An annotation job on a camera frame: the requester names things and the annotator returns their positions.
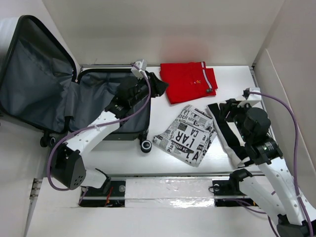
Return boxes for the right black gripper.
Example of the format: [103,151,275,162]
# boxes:
[219,98,253,142]

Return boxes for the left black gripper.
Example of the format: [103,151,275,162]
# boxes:
[130,73,168,108]

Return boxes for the black and white garment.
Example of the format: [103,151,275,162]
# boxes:
[207,103,254,168]

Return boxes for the red polo shirt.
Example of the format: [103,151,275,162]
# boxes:
[160,62,218,105]

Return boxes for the newspaper print garment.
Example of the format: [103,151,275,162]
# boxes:
[153,105,217,167]

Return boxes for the black white space suitcase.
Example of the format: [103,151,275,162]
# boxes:
[0,15,153,154]

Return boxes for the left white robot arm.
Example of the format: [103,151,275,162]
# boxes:
[46,69,167,196]

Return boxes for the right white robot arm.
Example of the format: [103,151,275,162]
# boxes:
[208,97,316,237]

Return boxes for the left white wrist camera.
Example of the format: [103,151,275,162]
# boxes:
[131,59,147,79]

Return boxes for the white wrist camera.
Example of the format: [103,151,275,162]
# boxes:
[242,87,262,107]
[131,59,147,79]

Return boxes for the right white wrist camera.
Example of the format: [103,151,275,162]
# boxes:
[242,87,262,107]

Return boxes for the aluminium mounting rail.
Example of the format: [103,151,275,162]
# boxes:
[32,172,267,200]

